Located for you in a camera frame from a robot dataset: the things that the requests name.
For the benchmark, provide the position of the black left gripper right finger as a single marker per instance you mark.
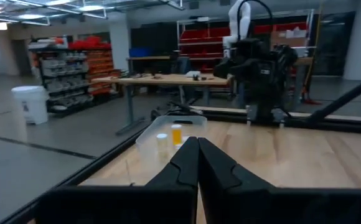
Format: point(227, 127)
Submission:
point(218, 180)

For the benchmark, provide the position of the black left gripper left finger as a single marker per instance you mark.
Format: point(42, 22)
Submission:
point(183, 174)

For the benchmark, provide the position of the pale yellow pill bottle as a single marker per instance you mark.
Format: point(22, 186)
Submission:
point(162, 146)

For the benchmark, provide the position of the orange pill bottle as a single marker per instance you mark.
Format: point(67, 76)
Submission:
point(176, 137)

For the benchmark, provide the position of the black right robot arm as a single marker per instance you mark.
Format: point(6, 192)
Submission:
point(261, 84)

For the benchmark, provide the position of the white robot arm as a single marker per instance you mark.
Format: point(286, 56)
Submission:
point(242, 21)

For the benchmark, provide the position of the clear plastic bin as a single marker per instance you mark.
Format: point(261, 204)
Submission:
point(149, 146)

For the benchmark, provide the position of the blue storage bin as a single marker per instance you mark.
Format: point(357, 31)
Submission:
point(141, 52)

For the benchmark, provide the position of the white trash bin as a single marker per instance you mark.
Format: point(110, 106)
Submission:
point(31, 105)

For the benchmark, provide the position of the wooden workbench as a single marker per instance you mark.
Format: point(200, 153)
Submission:
point(168, 80)

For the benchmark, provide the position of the small white box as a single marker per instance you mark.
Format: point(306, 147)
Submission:
point(193, 74)

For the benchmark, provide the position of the red shelving unit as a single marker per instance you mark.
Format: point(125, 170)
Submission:
point(205, 34)

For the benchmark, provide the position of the black diagonal strut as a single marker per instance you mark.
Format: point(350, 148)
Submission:
point(345, 98)

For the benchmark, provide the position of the shelf rack red grey bins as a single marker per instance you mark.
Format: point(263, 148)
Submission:
point(65, 74)

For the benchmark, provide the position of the cardboard box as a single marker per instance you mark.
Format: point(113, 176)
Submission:
point(287, 40)

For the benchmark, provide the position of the black table end rail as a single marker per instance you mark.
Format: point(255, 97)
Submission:
point(339, 127)

